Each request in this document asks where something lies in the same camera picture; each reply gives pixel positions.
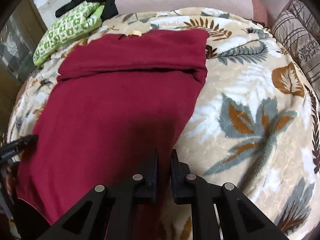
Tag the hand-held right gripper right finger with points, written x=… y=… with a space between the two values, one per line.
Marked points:
x=175 y=180

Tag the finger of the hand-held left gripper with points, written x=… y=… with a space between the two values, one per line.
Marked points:
x=17 y=147

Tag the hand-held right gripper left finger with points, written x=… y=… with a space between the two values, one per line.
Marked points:
x=153 y=177

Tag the dark red garment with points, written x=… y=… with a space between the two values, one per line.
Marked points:
x=117 y=120

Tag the person's left hand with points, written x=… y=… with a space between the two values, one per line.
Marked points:
x=10 y=180

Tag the leaf print fleece blanket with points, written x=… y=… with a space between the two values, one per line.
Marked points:
x=245 y=120

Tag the green patterned cloth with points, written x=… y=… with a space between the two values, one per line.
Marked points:
x=68 y=28

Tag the pink pillow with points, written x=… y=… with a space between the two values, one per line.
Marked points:
x=185 y=0

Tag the striped beige pillow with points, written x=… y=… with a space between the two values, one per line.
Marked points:
x=298 y=41

